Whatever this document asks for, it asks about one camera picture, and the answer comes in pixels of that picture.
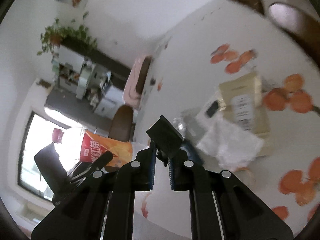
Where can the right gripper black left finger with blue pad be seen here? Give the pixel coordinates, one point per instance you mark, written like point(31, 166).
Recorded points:
point(102, 206)

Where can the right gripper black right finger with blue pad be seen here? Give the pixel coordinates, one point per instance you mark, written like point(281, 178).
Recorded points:
point(221, 205)

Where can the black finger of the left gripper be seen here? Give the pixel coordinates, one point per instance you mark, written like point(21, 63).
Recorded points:
point(101, 162)

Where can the orange snack bag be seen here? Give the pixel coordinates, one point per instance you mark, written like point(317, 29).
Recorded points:
point(116, 149)

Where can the red label plastic bottle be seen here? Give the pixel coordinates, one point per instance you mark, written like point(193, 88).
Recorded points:
point(76, 144)

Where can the small black box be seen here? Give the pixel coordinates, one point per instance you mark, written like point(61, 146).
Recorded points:
point(165, 136)

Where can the gold foil pouch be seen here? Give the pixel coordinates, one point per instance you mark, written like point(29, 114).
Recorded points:
point(240, 102)

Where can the bright window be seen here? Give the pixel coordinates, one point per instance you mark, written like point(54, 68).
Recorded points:
point(37, 135)

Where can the crumpled white tissue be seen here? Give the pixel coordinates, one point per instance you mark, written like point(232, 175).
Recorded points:
point(230, 145)

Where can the pink cushion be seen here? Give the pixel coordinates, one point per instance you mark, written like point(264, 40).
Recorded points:
point(135, 83)

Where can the grey cluttered shelf cabinet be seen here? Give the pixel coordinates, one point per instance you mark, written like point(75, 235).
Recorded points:
point(91, 77)

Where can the green potted plant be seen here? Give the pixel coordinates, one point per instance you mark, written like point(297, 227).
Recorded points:
point(55, 34)

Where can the floral white tablecloth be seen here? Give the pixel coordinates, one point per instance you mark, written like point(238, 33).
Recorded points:
point(221, 42)

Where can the brown wooden chair near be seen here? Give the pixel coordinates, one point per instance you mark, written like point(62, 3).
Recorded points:
point(299, 25)

